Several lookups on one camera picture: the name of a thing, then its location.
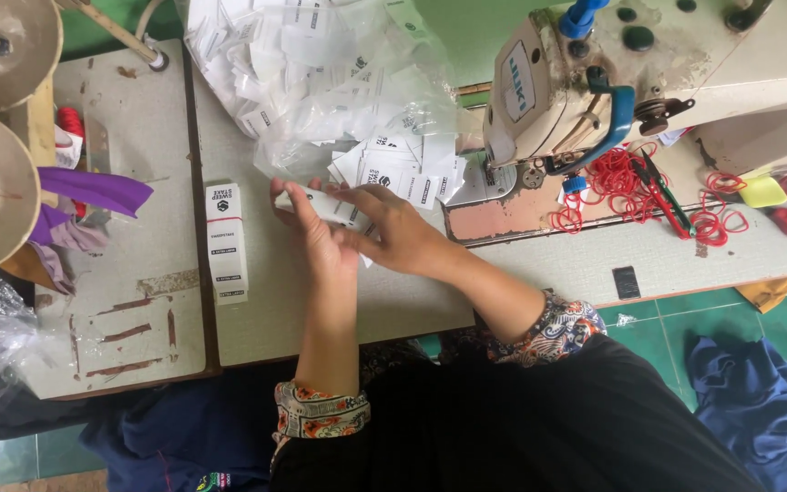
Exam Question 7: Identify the grey pink fabric piece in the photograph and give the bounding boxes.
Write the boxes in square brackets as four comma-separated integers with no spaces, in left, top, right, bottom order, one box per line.
[27,217,112,296]

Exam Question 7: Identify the yellow plastic piece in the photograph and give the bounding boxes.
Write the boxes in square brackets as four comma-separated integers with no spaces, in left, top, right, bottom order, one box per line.
[738,175,787,209]

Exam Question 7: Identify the stack of white labels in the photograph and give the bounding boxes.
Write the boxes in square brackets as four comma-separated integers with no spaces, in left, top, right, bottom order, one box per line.
[274,186,377,269]

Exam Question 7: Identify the heap of red rubber bands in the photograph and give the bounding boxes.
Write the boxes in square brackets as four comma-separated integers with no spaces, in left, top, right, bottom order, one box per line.
[548,142,751,248]

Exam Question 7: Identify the navy fabric heap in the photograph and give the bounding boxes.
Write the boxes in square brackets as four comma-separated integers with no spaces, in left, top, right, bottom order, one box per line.
[78,380,286,492]

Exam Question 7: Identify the cream pole with white tip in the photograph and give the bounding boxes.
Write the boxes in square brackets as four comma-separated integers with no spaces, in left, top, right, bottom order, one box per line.
[57,0,170,73]

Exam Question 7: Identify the blue fabric heap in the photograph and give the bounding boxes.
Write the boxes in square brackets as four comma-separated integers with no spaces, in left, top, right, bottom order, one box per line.
[683,335,787,492]

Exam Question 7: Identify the clear bag of white labels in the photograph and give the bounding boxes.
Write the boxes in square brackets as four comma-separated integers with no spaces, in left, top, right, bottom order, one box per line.
[180,0,485,183]

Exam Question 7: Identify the person's left hand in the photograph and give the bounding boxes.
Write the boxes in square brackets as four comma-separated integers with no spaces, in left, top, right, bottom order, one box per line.
[269,176,362,281]

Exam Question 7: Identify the small black rectangular tag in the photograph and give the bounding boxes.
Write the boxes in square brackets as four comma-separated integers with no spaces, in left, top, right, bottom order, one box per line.
[611,266,642,302]

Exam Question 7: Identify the cream industrial sewing machine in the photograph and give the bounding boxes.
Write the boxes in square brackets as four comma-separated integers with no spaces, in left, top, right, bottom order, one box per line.
[445,0,787,244]

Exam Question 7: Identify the banded bundle of white labels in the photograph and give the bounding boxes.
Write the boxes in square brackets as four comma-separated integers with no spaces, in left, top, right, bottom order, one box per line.
[204,182,250,306]

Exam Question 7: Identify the red thread spool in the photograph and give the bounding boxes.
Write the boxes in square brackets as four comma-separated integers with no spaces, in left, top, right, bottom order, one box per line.
[56,106,87,149]

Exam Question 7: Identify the person's right hand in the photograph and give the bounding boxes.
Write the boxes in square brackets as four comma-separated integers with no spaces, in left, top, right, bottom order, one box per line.
[328,183,467,278]

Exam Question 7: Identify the black thread snips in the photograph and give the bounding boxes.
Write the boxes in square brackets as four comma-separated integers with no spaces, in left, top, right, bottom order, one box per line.
[629,150,697,241]

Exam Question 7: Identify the purple fabric piece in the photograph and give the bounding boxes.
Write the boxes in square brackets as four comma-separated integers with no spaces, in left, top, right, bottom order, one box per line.
[27,166,155,247]

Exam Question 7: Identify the loose pile of white labels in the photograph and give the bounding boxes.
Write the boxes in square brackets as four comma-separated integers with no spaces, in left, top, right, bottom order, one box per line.
[327,133,468,210]

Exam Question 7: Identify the mustard yellow fabric piece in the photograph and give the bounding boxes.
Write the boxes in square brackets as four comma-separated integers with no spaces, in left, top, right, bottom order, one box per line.
[734,273,787,314]

